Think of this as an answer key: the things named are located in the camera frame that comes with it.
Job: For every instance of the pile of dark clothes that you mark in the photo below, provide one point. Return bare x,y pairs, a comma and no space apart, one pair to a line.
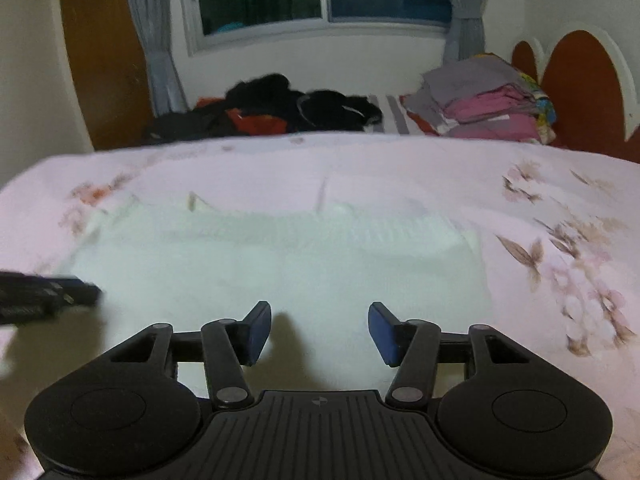
270,90

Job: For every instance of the pink floral bedsheet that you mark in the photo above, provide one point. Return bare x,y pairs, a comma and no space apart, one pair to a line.
550,185

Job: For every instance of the brown wooden door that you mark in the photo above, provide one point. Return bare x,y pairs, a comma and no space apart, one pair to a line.
100,60

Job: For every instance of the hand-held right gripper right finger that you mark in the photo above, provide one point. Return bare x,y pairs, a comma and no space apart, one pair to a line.
382,332

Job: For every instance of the grey curtain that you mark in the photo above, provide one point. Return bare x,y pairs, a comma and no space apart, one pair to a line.
467,25
160,60

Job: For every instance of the cream long-sleeve shirt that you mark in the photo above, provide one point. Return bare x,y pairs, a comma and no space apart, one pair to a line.
280,280

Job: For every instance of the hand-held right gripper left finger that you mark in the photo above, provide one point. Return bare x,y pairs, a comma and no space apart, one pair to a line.
257,332

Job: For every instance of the red and white headboard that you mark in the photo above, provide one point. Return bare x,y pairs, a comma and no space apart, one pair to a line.
580,90

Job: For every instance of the stack of folded clothes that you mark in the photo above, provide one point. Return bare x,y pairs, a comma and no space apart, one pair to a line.
475,110

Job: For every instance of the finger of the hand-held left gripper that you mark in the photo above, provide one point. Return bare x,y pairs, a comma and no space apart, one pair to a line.
45,297

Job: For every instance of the striped bedsheet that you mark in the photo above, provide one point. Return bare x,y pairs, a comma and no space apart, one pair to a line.
395,115

